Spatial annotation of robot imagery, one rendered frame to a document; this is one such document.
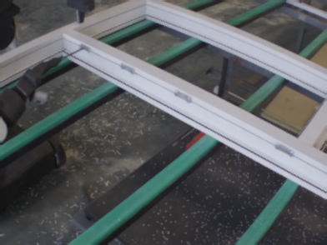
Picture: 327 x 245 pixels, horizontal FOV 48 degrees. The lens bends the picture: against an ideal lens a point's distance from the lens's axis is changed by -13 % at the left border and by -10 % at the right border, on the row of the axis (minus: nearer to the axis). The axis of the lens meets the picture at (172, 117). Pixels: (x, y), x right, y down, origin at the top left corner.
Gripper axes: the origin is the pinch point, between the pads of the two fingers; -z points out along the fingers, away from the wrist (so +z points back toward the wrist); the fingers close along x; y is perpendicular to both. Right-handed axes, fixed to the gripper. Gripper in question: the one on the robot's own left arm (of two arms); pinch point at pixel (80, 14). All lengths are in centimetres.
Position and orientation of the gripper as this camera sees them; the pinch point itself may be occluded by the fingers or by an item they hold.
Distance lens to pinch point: 137.6
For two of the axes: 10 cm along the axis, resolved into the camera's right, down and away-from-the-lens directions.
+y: 6.2, -4.4, 6.5
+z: 0.8, -7.9, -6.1
